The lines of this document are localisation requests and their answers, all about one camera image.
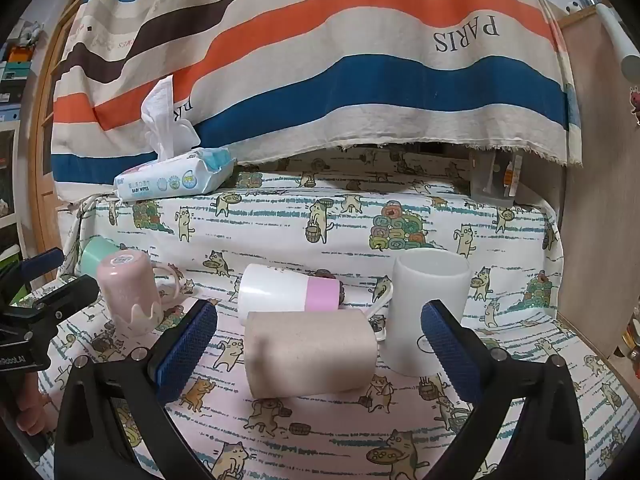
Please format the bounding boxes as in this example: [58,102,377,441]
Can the striped blanket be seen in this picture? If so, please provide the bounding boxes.
[50,0,584,187]

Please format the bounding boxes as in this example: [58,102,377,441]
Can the wooden board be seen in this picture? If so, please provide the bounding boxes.
[554,7,640,361]

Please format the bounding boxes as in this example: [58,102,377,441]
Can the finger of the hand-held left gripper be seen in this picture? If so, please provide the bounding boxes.
[0,274,101,325]
[10,247,66,288]

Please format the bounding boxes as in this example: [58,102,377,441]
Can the white tube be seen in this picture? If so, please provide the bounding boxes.
[594,3,640,80]

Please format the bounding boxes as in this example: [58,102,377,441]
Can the large white cup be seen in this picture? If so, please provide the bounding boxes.
[362,250,472,377]

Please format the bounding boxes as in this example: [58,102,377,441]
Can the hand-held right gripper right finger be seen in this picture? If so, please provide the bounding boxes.
[420,299,587,480]

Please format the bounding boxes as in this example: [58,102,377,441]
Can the cluttered shelf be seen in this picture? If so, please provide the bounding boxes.
[0,17,42,266]

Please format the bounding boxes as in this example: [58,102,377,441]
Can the beige cup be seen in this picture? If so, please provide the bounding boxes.
[243,308,377,401]

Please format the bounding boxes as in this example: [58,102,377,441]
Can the mint green cup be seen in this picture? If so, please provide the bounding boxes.
[80,236,122,277]

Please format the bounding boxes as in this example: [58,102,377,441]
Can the glass jars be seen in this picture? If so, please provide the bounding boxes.
[619,297,640,361]

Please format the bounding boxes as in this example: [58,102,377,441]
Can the clear plastic container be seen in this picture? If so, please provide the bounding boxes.
[469,150,524,207]

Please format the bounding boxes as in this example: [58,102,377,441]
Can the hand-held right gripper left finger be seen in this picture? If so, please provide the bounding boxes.
[54,299,219,480]

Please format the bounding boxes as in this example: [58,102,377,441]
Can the baby wipes pack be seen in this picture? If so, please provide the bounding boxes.
[113,75,236,201]

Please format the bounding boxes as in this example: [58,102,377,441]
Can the person's left hand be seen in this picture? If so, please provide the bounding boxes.
[14,389,57,437]

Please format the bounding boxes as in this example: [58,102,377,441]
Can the cat print sheet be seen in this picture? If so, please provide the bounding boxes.
[30,144,640,480]

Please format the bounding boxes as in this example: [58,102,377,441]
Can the white cup with pink band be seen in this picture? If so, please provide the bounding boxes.
[237,263,346,325]

